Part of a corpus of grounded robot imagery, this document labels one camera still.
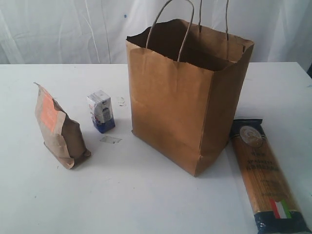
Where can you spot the small white blue carton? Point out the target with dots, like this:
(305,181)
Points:
(100,107)

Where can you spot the kraft pouch with orange label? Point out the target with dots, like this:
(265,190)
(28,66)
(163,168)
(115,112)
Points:
(62,136)

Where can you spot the spaghetti packet dark blue ends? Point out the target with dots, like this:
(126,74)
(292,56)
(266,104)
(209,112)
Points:
(274,208)

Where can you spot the brown paper shopping bag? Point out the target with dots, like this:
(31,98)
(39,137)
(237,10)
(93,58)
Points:
(185,80)

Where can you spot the clear plastic wrapper scrap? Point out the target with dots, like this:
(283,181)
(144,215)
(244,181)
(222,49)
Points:
(110,139)

